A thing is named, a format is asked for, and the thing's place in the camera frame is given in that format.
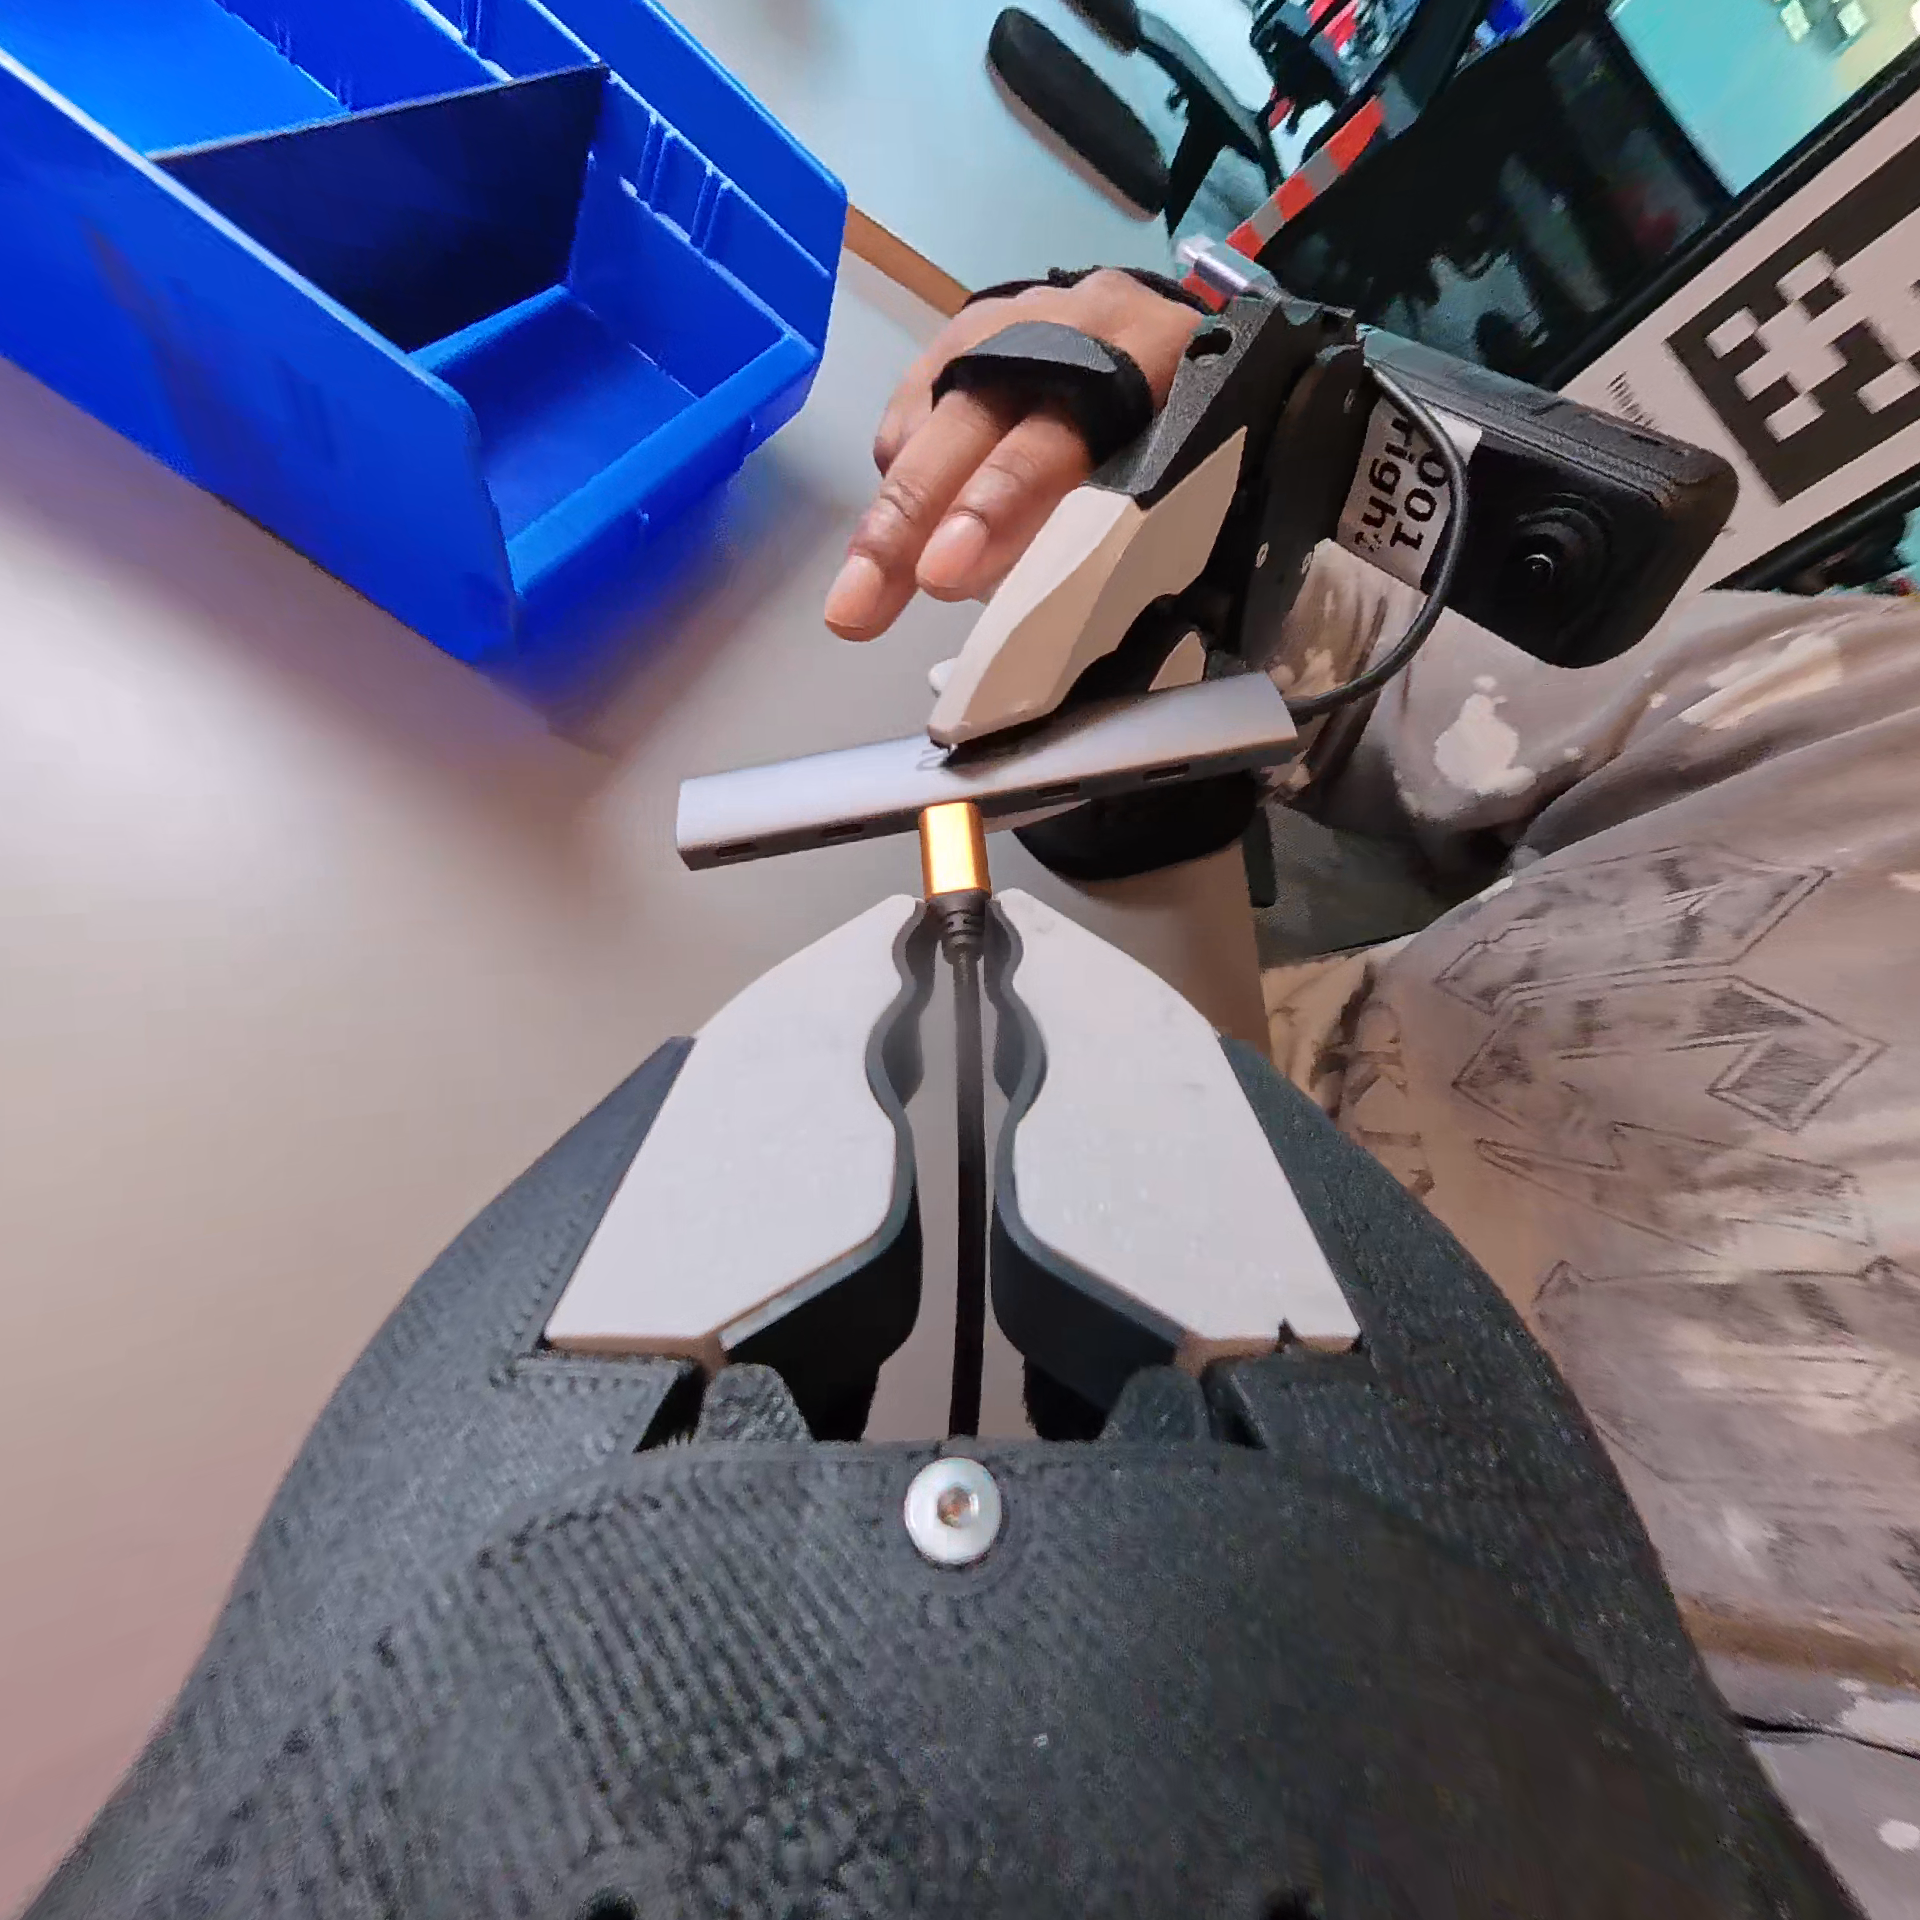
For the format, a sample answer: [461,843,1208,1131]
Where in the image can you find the thick black hub cable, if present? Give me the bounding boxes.
[1284,548,1470,718]

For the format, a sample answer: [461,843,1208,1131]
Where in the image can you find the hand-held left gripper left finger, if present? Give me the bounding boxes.
[542,895,921,1358]

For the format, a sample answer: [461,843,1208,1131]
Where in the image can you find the computer monitor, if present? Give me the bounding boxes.
[1595,0,1920,195]

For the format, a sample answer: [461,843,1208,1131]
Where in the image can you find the black office chair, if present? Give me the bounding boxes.
[982,0,1294,228]

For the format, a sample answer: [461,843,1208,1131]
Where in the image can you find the person's right hand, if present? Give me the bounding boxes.
[822,268,1208,643]

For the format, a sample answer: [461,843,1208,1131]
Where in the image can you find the black cable orange plugs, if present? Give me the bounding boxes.
[914,803,995,1443]

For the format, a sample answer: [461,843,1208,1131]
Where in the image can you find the fiducial marker poster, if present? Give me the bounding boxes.
[1560,74,1920,591]

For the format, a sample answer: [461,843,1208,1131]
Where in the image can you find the blue plastic bin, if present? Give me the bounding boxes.
[0,0,851,673]

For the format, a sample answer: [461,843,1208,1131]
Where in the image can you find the grey usb hub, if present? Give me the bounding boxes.
[674,668,1298,875]

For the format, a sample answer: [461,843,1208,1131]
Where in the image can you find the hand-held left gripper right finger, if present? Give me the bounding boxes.
[990,887,1366,1368]

